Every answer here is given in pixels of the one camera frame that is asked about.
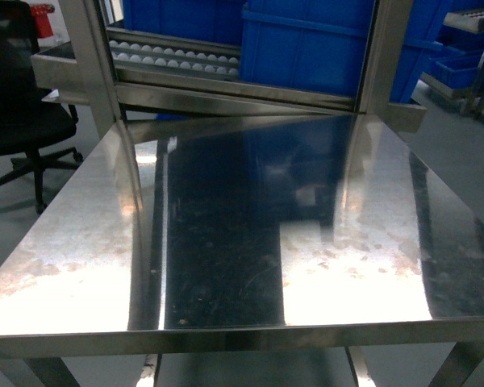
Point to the blue plastic crate rear left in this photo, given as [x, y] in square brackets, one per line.
[210, 20]

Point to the red metal frame table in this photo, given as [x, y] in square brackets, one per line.
[40, 13]

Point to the black office chair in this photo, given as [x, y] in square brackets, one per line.
[27, 123]

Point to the stainless steel roller rack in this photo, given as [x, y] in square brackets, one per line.
[84, 72]

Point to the large blue plastic crate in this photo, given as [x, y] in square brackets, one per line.
[320, 45]

